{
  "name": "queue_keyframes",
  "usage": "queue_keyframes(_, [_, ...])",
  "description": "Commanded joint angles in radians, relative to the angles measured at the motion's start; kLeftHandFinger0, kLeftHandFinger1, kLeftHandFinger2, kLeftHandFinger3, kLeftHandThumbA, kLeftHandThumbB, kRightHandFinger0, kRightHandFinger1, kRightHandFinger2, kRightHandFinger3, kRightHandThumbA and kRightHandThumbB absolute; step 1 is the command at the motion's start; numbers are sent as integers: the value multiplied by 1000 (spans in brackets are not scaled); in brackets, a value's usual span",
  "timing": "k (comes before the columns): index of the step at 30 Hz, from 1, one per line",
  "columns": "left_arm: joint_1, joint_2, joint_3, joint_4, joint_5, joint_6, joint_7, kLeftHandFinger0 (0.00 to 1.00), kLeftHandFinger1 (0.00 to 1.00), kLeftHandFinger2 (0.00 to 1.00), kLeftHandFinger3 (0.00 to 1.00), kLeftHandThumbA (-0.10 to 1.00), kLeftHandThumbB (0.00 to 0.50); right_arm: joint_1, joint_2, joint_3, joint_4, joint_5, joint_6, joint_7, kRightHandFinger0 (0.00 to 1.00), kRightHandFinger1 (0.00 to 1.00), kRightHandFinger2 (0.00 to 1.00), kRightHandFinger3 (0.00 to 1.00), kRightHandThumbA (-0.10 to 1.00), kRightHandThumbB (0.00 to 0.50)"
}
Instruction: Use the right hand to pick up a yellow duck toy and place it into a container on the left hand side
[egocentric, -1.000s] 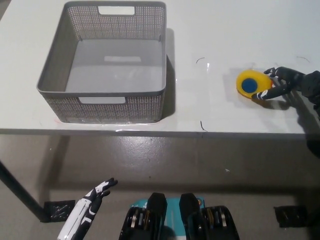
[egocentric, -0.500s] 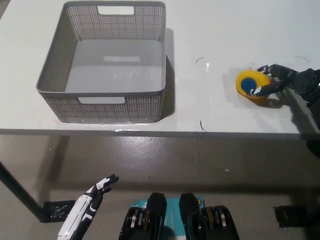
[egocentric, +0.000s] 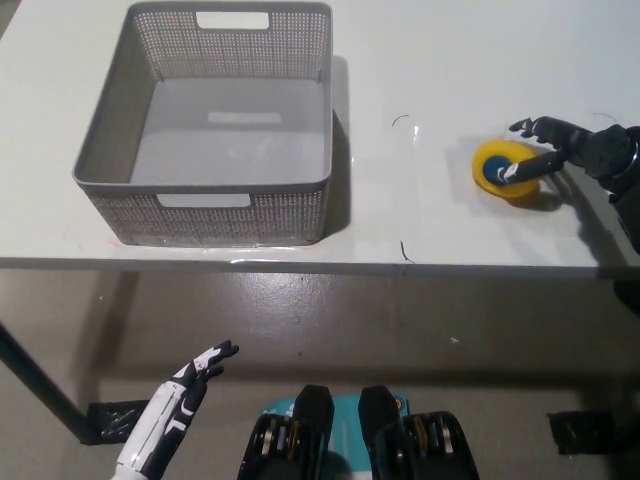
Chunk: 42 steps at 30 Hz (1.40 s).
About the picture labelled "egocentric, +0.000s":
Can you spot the grey perforated plastic basket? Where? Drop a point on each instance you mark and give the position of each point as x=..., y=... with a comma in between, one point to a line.
x=220, y=150

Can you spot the black floor tape patch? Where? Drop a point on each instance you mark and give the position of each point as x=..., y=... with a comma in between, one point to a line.
x=112, y=420
x=590, y=432

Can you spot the right robot hand black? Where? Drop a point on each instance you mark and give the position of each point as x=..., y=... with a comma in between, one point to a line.
x=600, y=150

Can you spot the yellow rubber duck toy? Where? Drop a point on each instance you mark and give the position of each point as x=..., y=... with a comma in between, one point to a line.
x=485, y=162

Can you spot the black table leg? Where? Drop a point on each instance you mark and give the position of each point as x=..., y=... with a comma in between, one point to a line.
x=629, y=297
x=45, y=380

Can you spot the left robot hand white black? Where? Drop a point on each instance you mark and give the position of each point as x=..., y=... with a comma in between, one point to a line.
x=172, y=405

